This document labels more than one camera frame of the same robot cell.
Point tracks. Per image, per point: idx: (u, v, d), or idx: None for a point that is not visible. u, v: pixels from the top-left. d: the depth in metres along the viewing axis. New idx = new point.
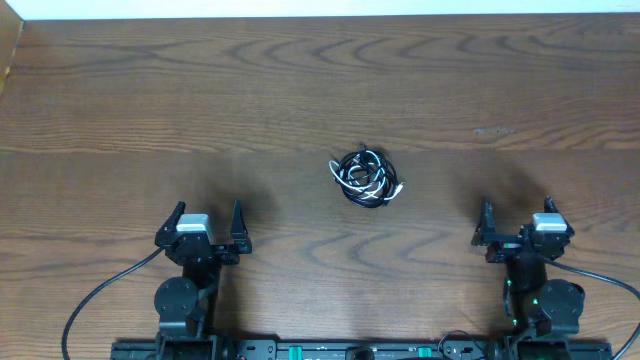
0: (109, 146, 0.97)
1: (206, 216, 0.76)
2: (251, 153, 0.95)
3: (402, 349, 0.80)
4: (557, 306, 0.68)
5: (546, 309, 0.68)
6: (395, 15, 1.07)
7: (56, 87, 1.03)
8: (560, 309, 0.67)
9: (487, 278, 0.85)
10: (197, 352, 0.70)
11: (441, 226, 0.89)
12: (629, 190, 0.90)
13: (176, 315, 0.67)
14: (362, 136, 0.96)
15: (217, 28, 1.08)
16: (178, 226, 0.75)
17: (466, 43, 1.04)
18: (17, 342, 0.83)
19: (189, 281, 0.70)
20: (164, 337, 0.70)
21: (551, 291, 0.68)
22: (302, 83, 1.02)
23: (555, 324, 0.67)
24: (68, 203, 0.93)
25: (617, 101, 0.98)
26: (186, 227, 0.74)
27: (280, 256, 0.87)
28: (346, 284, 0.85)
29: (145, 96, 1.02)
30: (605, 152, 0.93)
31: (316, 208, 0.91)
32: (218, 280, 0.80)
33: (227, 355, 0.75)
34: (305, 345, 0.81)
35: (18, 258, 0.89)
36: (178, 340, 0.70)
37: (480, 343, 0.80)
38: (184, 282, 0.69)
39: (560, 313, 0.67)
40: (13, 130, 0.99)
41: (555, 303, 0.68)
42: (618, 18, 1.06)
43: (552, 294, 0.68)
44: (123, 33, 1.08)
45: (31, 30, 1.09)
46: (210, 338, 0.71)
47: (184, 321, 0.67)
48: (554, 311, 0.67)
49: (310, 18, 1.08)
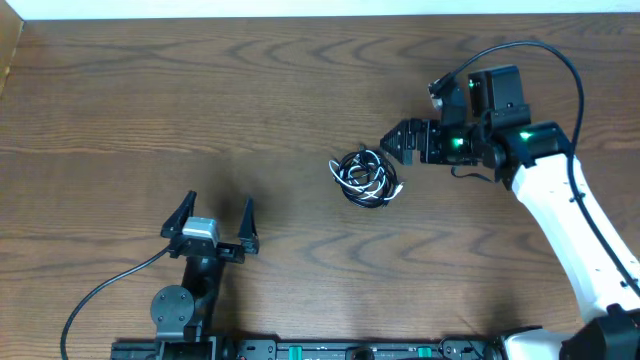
0: (109, 146, 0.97)
1: (214, 222, 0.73)
2: (251, 153, 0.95)
3: (402, 349, 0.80)
4: (507, 94, 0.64)
5: (501, 100, 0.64)
6: (395, 15, 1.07)
7: (56, 87, 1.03)
8: (509, 93, 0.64)
9: (486, 278, 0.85)
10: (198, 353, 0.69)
11: (441, 226, 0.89)
12: (628, 191, 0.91)
13: (173, 326, 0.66)
14: (363, 136, 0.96)
15: (217, 28, 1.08)
16: (185, 229, 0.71)
17: (466, 43, 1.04)
18: (17, 342, 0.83)
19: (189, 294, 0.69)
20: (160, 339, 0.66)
21: (498, 82, 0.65)
22: (302, 83, 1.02)
23: (513, 100, 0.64)
24: (68, 203, 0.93)
25: (616, 101, 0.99)
26: (189, 231, 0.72)
27: (280, 256, 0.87)
28: (346, 284, 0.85)
29: (145, 96, 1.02)
30: (604, 152, 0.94)
31: (316, 208, 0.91)
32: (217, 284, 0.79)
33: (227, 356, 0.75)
34: (304, 345, 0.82)
35: (18, 258, 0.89)
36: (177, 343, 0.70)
37: (480, 343, 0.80)
38: (179, 291, 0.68)
39: (512, 93, 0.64)
40: (13, 130, 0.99)
41: (504, 91, 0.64)
42: (618, 18, 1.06)
43: (503, 84, 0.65)
44: (123, 33, 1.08)
45: (30, 31, 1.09)
46: (211, 339, 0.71)
47: (182, 331, 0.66)
48: (504, 97, 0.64)
49: (310, 18, 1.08)
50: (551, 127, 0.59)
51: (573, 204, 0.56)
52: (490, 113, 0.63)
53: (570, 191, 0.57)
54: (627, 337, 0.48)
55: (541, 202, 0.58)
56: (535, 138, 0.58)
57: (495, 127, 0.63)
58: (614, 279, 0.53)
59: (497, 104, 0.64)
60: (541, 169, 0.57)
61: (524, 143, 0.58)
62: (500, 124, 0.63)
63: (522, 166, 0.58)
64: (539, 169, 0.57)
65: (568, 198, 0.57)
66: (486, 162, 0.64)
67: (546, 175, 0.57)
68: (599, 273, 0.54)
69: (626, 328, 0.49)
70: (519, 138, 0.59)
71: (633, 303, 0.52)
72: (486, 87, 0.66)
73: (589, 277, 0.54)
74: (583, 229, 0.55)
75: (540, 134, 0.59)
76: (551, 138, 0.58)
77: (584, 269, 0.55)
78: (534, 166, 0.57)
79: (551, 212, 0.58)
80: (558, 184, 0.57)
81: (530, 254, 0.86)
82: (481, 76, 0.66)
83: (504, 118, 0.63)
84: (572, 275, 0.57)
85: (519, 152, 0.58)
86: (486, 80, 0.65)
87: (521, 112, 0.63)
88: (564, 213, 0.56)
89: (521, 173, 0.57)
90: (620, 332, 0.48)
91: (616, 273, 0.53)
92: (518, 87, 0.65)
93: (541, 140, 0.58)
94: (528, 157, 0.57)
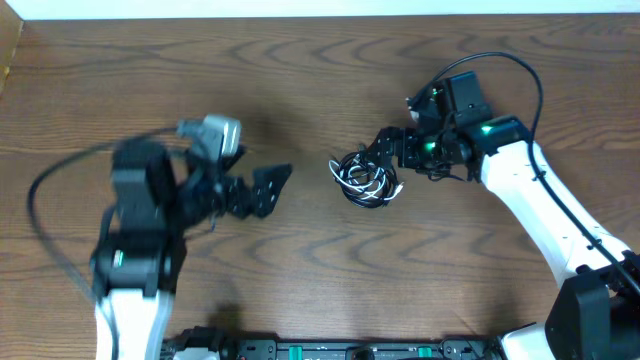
0: (108, 145, 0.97)
1: None
2: (251, 153, 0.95)
3: (402, 349, 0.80)
4: (469, 98, 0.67)
5: (463, 103, 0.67)
6: (395, 15, 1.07)
7: (56, 87, 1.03)
8: (471, 97, 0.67)
9: (486, 278, 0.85)
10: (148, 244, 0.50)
11: (441, 226, 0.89)
12: (628, 190, 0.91)
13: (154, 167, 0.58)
14: (362, 136, 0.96)
15: (216, 28, 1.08)
16: None
17: (466, 43, 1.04)
18: (17, 342, 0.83)
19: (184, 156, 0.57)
20: (111, 212, 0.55)
21: (459, 88, 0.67)
22: (302, 83, 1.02)
23: (475, 102, 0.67)
24: (68, 203, 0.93)
25: (616, 101, 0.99)
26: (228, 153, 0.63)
27: (279, 256, 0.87)
28: (346, 284, 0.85)
29: (145, 97, 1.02)
30: (604, 152, 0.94)
31: (317, 208, 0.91)
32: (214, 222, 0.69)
33: (168, 273, 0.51)
34: (305, 345, 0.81)
35: (17, 258, 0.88)
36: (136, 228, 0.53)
37: (481, 343, 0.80)
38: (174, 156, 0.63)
39: (473, 96, 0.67)
40: (13, 130, 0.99)
41: (466, 96, 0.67)
42: (617, 18, 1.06)
43: (462, 90, 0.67)
44: (123, 33, 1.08)
45: (30, 31, 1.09)
46: (164, 232, 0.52)
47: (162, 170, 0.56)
48: (467, 100, 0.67)
49: (309, 18, 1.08)
50: (509, 120, 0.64)
51: (536, 183, 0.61)
52: (454, 114, 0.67)
53: (532, 171, 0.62)
54: (599, 293, 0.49)
55: (508, 187, 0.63)
56: (495, 132, 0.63)
57: (460, 126, 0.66)
58: (580, 243, 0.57)
59: (459, 106, 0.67)
60: (504, 155, 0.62)
61: (486, 136, 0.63)
62: (465, 123, 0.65)
63: (488, 156, 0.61)
64: (502, 155, 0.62)
65: (531, 178, 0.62)
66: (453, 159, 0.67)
67: (510, 160, 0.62)
68: (566, 239, 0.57)
69: (596, 285, 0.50)
70: (481, 133, 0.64)
71: (601, 262, 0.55)
72: (447, 92, 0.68)
73: (560, 246, 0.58)
74: (547, 204, 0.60)
75: (500, 127, 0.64)
76: (510, 130, 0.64)
77: (553, 238, 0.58)
78: (497, 154, 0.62)
79: (518, 195, 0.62)
80: (520, 168, 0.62)
81: (530, 255, 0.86)
82: (441, 83, 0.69)
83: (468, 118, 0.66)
84: (545, 250, 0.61)
85: (483, 144, 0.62)
86: (447, 87, 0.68)
87: (483, 110, 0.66)
88: (528, 192, 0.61)
89: (487, 162, 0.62)
90: (591, 291, 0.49)
91: (581, 237, 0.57)
92: (477, 88, 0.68)
93: (501, 132, 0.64)
94: (490, 147, 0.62)
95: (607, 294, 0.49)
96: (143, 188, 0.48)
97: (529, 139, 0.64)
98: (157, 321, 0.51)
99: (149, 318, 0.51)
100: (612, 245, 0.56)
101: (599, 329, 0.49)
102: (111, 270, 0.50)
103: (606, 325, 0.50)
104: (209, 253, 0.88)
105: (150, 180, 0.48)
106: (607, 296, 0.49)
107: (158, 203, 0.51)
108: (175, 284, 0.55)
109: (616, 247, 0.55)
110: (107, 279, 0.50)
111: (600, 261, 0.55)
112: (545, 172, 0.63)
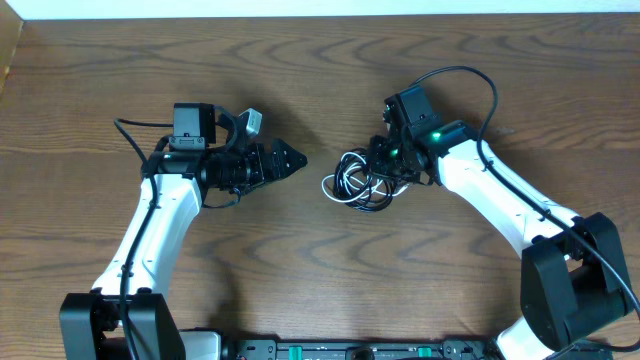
0: (108, 146, 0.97)
1: (257, 132, 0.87)
2: None
3: (402, 349, 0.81)
4: (419, 111, 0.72)
5: (414, 116, 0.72)
6: (395, 14, 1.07)
7: (56, 87, 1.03)
8: (420, 109, 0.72)
9: (486, 278, 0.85)
10: (186, 157, 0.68)
11: (441, 226, 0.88)
12: (630, 190, 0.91)
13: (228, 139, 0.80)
14: (363, 136, 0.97)
15: (216, 27, 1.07)
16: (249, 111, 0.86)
17: (466, 43, 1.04)
18: (18, 342, 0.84)
19: (222, 110, 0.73)
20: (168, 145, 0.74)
21: (409, 102, 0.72)
22: (302, 83, 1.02)
23: (424, 113, 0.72)
24: (68, 203, 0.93)
25: (617, 100, 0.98)
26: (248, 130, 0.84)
27: (280, 256, 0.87)
28: (346, 284, 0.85)
29: (145, 96, 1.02)
30: (604, 152, 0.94)
31: (316, 208, 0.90)
32: (239, 196, 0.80)
33: (204, 179, 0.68)
34: (305, 345, 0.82)
35: (18, 258, 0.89)
36: (178, 149, 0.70)
37: (480, 343, 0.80)
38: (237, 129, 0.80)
39: (422, 108, 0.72)
40: (13, 130, 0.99)
41: (416, 110, 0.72)
42: (618, 18, 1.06)
43: (412, 104, 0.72)
44: (123, 33, 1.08)
45: (30, 30, 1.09)
46: (204, 151, 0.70)
47: (214, 138, 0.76)
48: (417, 113, 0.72)
49: (310, 18, 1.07)
50: (457, 125, 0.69)
51: (486, 173, 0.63)
52: (407, 127, 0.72)
53: (481, 164, 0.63)
54: (556, 260, 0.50)
55: (461, 180, 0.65)
56: (444, 138, 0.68)
57: (415, 136, 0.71)
58: (532, 217, 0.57)
59: (411, 118, 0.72)
60: (455, 154, 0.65)
61: (437, 142, 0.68)
62: (418, 133, 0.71)
63: (439, 157, 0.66)
64: (453, 155, 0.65)
65: (481, 169, 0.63)
66: (414, 166, 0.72)
67: (458, 156, 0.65)
68: (519, 216, 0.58)
69: (550, 251, 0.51)
70: (432, 140, 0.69)
71: (554, 230, 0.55)
72: (399, 106, 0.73)
73: (515, 224, 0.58)
74: (498, 190, 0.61)
75: (449, 133, 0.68)
76: (459, 134, 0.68)
77: (508, 218, 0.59)
78: (447, 154, 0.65)
79: (474, 187, 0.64)
80: (468, 162, 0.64)
81: None
82: (393, 99, 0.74)
83: (420, 129, 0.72)
84: (505, 230, 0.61)
85: (435, 149, 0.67)
86: (397, 102, 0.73)
87: (433, 120, 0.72)
88: (479, 182, 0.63)
89: (440, 163, 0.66)
90: (548, 257, 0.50)
91: (532, 211, 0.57)
92: (426, 100, 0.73)
93: (450, 138, 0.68)
94: (441, 150, 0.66)
95: (561, 262, 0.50)
96: (195, 119, 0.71)
97: (476, 137, 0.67)
98: (190, 193, 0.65)
99: (182, 189, 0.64)
100: (560, 212, 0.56)
101: (562, 292, 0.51)
102: (164, 161, 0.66)
103: (568, 290, 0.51)
104: (209, 252, 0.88)
105: (201, 114, 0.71)
106: (563, 263, 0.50)
107: (203, 134, 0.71)
108: (204, 197, 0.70)
109: (564, 214, 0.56)
110: (162, 165, 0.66)
111: (553, 230, 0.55)
112: (494, 162, 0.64)
